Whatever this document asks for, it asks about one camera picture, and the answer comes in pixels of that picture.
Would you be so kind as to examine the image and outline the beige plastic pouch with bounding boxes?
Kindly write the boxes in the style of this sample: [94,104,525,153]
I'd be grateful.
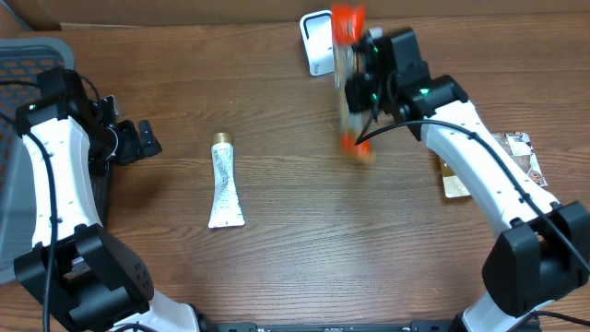
[439,132,548,198]

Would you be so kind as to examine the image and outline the red orange pasta package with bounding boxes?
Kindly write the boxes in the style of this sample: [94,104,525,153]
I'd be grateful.
[330,3,374,163]

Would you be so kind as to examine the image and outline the grey plastic mesh basket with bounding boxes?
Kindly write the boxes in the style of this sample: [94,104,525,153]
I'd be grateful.
[0,36,112,285]

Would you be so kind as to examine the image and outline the brown cardboard backdrop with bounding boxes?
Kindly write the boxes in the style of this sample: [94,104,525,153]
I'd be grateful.
[1,0,589,30]

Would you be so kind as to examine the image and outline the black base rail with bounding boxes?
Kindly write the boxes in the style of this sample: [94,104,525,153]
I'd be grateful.
[214,320,543,332]

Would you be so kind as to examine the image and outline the white barcode scanner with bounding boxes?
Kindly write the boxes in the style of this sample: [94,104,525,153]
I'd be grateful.
[299,10,335,77]

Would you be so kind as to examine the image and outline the white tube gold cap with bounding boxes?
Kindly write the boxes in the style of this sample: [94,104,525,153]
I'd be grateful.
[208,133,245,229]

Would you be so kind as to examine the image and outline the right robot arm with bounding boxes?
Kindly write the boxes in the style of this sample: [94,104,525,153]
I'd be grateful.
[345,29,589,331]

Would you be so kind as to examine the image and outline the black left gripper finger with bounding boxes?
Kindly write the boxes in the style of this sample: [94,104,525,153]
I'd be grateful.
[114,120,140,165]
[138,120,162,159]

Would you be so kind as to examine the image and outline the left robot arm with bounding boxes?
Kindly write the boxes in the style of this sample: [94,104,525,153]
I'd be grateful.
[14,66,209,331]

